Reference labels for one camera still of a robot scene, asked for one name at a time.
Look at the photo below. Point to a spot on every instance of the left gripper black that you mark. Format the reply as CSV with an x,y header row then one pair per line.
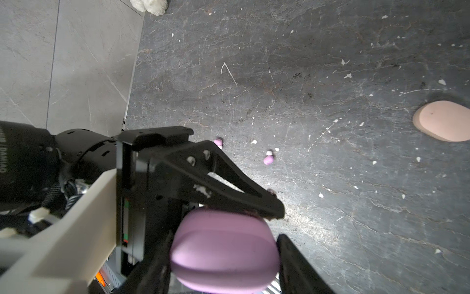
x,y
159,163

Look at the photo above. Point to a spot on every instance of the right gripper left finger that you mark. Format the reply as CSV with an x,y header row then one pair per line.
x,y
152,275

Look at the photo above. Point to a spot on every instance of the peach earbud charging case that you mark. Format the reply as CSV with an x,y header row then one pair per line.
x,y
444,120

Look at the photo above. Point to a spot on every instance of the purple earbud charging case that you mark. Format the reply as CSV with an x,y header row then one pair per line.
x,y
224,253

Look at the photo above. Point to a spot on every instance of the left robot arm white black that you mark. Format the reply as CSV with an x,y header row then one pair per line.
x,y
38,167

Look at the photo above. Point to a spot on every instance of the purple earbud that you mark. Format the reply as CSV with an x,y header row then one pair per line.
x,y
269,157
219,142

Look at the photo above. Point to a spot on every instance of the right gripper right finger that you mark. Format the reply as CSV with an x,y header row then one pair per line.
x,y
296,275

